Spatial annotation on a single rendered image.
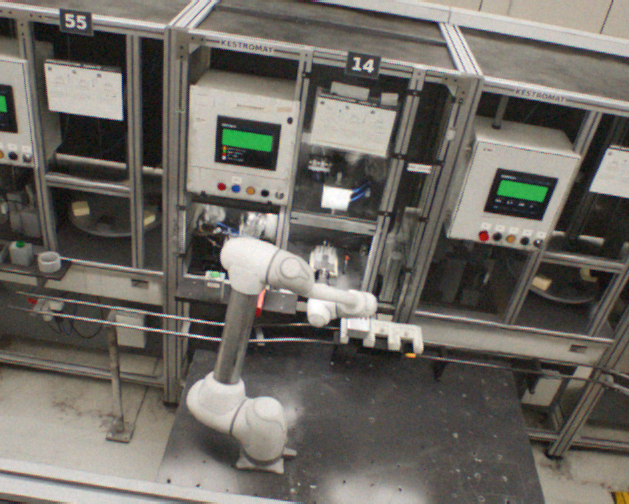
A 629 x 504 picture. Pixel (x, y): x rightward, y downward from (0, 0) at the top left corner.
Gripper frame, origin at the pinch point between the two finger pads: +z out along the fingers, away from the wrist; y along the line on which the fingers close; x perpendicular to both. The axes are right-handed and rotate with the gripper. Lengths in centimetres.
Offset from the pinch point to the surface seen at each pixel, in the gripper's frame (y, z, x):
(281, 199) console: 39.7, -15.2, 22.6
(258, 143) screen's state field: 64, -18, 34
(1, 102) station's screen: 66, -19, 136
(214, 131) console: 66, -15, 52
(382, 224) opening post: 33.7, -12.6, -20.9
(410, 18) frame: 101, 71, -23
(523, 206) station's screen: 55, -16, -75
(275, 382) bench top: -33, -48, 14
